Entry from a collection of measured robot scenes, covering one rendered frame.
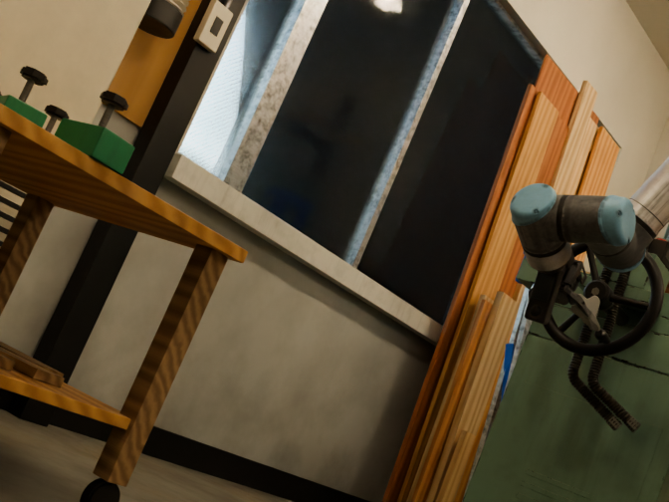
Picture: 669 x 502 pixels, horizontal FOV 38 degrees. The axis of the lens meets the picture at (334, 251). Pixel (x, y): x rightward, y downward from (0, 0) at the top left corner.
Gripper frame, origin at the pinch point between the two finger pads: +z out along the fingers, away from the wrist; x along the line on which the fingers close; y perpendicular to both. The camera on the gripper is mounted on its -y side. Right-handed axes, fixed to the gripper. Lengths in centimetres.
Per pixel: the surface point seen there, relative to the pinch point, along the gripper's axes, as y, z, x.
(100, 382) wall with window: -48, 25, 132
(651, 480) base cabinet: -9.3, 38.7, -17.4
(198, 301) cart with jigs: -50, -55, 34
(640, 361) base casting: 14.5, 30.0, -5.8
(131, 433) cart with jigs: -74, -47, 34
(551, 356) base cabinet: 9.6, 31.7, 15.7
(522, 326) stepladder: 52, 94, 63
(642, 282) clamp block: 26.4, 15.5, -3.4
